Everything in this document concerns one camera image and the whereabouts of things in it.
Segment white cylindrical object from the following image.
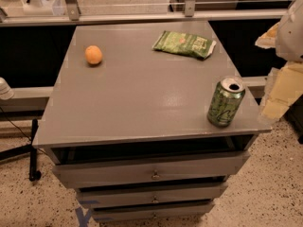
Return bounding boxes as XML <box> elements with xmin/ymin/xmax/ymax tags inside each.
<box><xmin>0</xmin><ymin>78</ymin><xmax>14</xmax><ymax>100</ymax></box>

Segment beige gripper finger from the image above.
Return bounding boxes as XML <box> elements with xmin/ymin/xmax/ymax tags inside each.
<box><xmin>255</xmin><ymin>23</ymin><xmax>279</xmax><ymax>49</ymax></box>
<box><xmin>260</xmin><ymin>61</ymin><xmax>303</xmax><ymax>121</ymax></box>

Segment black stand legs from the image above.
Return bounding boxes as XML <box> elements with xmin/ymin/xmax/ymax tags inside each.
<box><xmin>0</xmin><ymin>119</ymin><xmax>42</xmax><ymax>182</ymax></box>

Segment orange fruit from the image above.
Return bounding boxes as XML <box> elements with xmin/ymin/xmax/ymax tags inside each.
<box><xmin>85</xmin><ymin>45</ymin><xmax>103</xmax><ymax>65</ymax></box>

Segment green soda can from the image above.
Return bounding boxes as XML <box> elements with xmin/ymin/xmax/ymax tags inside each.
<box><xmin>207</xmin><ymin>76</ymin><xmax>245</xmax><ymax>127</ymax></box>

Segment blue tape mark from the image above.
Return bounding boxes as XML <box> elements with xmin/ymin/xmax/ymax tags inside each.
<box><xmin>75</xmin><ymin>203</ymin><xmax>99</xmax><ymax>227</ymax></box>

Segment green chip bag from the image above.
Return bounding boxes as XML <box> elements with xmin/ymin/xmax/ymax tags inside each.
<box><xmin>152</xmin><ymin>31</ymin><xmax>217</xmax><ymax>60</ymax></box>

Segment middle grey drawer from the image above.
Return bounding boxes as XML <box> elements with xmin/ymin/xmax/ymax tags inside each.
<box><xmin>77</xmin><ymin>183</ymin><xmax>227</xmax><ymax>208</ymax></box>

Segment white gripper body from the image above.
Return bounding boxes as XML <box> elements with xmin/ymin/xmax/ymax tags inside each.
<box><xmin>276</xmin><ymin>0</ymin><xmax>303</xmax><ymax>62</ymax></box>

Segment grey drawer cabinet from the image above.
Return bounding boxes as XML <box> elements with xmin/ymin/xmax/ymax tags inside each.
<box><xmin>32</xmin><ymin>20</ymin><xmax>273</xmax><ymax>223</ymax></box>

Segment bottom grey drawer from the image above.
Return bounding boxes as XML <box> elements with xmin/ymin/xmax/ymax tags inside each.
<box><xmin>92</xmin><ymin>201</ymin><xmax>214</xmax><ymax>222</ymax></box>

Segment metal railing frame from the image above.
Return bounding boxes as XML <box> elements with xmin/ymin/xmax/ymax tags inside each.
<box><xmin>0</xmin><ymin>0</ymin><xmax>295</xmax><ymax>26</ymax></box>

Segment grey drawer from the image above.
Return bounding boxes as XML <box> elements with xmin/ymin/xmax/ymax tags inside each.
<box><xmin>77</xmin><ymin>183</ymin><xmax>227</xmax><ymax>208</ymax></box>
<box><xmin>92</xmin><ymin>201</ymin><xmax>214</xmax><ymax>222</ymax></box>
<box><xmin>53</xmin><ymin>151</ymin><xmax>250</xmax><ymax>188</ymax></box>

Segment top grey drawer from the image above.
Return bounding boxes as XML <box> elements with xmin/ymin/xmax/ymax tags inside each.
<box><xmin>53</xmin><ymin>151</ymin><xmax>250</xmax><ymax>188</ymax></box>

